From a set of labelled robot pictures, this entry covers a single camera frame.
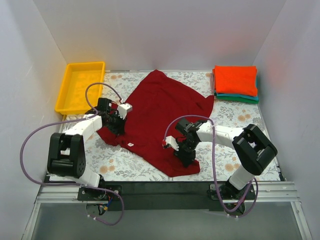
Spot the aluminium rail frame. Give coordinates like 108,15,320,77
23,124,313,240

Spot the purple cable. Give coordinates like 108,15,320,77
162,114,258,219
19,82,125,226

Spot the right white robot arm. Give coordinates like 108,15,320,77
163,118,278,199

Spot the green folded t shirt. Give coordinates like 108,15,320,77
214,96,259,104

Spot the dark red t shirt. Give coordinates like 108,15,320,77
97,70,214,177

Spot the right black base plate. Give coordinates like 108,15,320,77
206,179,259,201

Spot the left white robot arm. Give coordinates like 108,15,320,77
47,98,133,200

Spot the pink folded t shirt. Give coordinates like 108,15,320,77
210,73,216,95

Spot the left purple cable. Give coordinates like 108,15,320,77
19,82,125,226

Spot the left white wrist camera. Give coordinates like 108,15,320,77
116,103,133,120

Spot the orange folded t shirt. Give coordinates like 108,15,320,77
213,65,258,97

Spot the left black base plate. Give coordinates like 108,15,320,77
77,184,122,201

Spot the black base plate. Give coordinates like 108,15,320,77
206,179,259,201
77,184,122,201

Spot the yellow plastic tray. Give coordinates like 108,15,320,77
54,61,106,115

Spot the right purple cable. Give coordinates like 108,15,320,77
162,114,258,219

